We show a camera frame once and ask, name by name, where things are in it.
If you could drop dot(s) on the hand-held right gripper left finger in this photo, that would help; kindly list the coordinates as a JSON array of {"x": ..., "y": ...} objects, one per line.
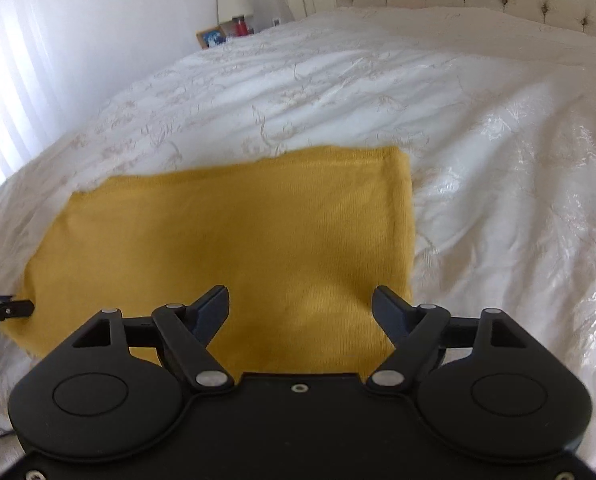
[{"x": 212, "y": 310}]

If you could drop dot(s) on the white curtain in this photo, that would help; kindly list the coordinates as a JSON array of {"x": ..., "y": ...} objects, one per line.
[{"x": 18, "y": 85}]

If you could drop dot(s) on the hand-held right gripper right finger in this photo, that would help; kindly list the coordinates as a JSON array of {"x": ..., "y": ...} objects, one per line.
[{"x": 390, "y": 310}]

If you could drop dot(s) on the wooden picture frame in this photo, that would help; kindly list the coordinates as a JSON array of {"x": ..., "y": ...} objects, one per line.
[{"x": 212, "y": 37}]

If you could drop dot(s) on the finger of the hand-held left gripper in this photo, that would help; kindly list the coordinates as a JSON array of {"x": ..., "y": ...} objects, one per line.
[{"x": 15, "y": 308}]

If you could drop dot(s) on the yellow knit sweater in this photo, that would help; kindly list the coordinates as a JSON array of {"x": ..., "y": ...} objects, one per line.
[{"x": 228, "y": 250}]

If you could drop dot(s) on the white table lamp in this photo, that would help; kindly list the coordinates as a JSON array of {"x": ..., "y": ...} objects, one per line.
[{"x": 234, "y": 2}]

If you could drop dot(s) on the white embroidered bedspread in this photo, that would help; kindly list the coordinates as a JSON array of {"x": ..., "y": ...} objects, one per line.
[{"x": 427, "y": 135}]

